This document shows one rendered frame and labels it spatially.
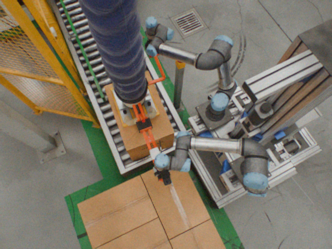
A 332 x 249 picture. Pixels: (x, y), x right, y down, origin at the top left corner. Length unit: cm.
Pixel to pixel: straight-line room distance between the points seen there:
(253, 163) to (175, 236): 126
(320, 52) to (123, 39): 82
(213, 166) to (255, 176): 148
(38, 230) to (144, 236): 126
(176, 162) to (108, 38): 70
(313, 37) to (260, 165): 61
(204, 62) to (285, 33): 259
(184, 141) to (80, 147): 193
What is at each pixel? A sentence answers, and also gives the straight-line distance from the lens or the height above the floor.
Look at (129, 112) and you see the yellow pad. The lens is 201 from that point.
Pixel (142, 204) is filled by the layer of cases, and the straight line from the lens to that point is 242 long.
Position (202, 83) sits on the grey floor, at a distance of 338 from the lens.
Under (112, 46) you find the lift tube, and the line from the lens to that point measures 127.
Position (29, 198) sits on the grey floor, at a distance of 331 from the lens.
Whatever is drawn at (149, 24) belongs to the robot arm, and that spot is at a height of 156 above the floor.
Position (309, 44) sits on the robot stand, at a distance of 129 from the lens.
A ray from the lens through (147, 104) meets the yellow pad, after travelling 200.
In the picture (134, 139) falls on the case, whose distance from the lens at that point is 211.
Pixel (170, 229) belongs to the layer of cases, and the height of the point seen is 54.
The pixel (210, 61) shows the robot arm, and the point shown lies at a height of 165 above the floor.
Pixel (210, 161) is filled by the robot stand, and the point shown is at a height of 21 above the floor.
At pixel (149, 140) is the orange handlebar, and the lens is 180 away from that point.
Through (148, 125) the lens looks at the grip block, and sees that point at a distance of 183.
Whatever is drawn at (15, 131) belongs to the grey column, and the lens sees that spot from 266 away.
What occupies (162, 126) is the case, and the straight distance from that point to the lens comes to 212.
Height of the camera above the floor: 296
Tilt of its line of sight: 71 degrees down
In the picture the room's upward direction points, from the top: 1 degrees counter-clockwise
